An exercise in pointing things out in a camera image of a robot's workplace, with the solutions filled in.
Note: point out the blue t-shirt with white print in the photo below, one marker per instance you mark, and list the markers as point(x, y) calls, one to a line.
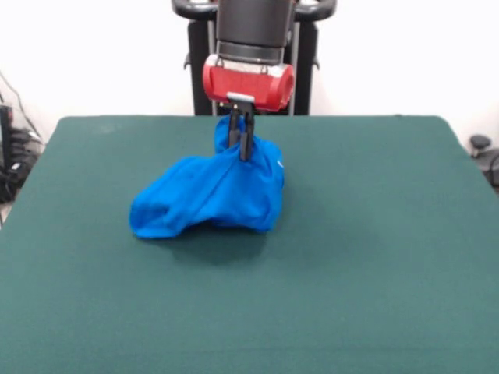
point(218, 195)

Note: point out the black electronics box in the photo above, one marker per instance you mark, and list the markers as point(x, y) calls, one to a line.
point(5, 132)

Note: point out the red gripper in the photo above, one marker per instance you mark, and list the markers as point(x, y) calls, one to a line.
point(245, 83)

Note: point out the dark green table cloth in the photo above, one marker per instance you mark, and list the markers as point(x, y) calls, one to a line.
point(117, 296)

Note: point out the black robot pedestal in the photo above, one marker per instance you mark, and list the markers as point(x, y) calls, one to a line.
point(195, 78)

